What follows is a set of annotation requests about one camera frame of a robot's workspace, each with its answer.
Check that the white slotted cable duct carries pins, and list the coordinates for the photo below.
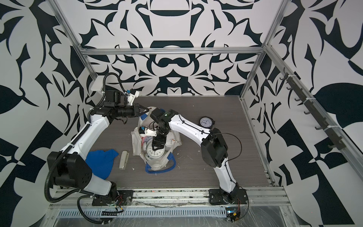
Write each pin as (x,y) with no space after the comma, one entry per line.
(153,212)

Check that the grey wall hook rail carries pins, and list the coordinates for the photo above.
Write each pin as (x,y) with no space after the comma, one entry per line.
(314,109)

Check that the blue cloth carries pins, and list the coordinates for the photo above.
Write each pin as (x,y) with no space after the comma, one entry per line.
(101,162)

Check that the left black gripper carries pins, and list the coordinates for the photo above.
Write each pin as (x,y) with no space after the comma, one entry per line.
(136,110)

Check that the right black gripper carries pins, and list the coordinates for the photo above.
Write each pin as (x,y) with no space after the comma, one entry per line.
(159,140)

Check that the white round alarm clock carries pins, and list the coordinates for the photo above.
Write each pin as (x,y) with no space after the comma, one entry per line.
(154,154)

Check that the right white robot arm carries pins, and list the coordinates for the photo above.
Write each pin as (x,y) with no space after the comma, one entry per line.
(211,141)

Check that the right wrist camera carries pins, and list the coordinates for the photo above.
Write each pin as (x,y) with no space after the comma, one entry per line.
(144,131)

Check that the white desk lamp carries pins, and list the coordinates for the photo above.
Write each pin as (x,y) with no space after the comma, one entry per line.
(98,84)

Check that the black round alarm clock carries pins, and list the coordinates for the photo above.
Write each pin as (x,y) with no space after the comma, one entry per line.
(206,122)

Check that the small beige stapler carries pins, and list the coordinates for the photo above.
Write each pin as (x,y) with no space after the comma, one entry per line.
(123,160)

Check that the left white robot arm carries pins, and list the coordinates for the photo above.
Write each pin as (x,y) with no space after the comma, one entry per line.
(68,171)

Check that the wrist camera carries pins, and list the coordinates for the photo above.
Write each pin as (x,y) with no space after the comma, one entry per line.
(131,96)
(144,131)

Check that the white canvas bag blue handles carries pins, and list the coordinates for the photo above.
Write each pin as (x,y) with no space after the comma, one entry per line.
(154,166)

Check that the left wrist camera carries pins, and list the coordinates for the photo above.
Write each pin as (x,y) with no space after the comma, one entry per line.
(131,96)

